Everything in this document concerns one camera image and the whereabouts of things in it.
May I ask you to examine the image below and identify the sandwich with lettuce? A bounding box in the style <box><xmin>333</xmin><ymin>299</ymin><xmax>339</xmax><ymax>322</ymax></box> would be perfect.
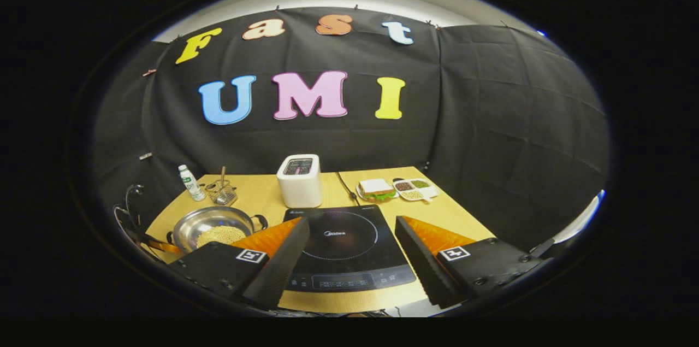
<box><xmin>358</xmin><ymin>179</ymin><xmax>396</xmax><ymax>200</ymax></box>

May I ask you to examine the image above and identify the white toaster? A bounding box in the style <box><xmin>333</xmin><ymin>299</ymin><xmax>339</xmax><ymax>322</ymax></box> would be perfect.
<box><xmin>276</xmin><ymin>154</ymin><xmax>323</xmax><ymax>209</ymax></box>

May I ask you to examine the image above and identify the wire mesh utensil basket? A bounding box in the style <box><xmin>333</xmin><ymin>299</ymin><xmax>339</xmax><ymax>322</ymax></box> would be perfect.
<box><xmin>205</xmin><ymin>179</ymin><xmax>238</xmax><ymax>205</ymax></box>

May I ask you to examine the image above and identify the white drink bottle green label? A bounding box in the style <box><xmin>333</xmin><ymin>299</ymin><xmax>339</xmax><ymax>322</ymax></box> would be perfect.
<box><xmin>178</xmin><ymin>164</ymin><xmax>206</xmax><ymax>202</ymax></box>

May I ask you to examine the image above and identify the pile of yellow soybeans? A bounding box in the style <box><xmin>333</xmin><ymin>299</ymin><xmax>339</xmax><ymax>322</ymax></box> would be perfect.
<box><xmin>196</xmin><ymin>225</ymin><xmax>246</xmax><ymax>249</ymax></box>

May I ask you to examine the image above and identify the steel pot with black handles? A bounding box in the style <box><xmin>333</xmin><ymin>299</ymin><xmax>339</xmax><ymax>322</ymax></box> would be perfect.
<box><xmin>167</xmin><ymin>206</ymin><xmax>269</xmax><ymax>254</ymax></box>

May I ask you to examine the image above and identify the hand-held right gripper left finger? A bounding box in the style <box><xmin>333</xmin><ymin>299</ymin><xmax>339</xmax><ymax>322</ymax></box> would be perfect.
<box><xmin>169</xmin><ymin>217</ymin><xmax>310</xmax><ymax>309</ymax></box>

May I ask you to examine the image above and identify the black power cable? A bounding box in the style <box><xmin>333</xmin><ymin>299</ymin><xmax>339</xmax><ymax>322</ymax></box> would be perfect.
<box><xmin>336</xmin><ymin>172</ymin><xmax>361</xmax><ymax>207</ymax></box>

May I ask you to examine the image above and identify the black induction cooktop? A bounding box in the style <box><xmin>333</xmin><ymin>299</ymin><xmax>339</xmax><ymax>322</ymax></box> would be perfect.
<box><xmin>283</xmin><ymin>204</ymin><xmax>417</xmax><ymax>293</ymax></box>

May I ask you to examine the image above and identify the white divided dish with beans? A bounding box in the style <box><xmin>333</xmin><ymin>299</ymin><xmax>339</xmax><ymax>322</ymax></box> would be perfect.
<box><xmin>392</xmin><ymin>178</ymin><xmax>440</xmax><ymax>203</ymax></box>

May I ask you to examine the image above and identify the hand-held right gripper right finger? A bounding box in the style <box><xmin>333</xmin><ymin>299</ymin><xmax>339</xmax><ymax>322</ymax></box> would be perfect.
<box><xmin>395</xmin><ymin>216</ymin><xmax>547</xmax><ymax>308</ymax></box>

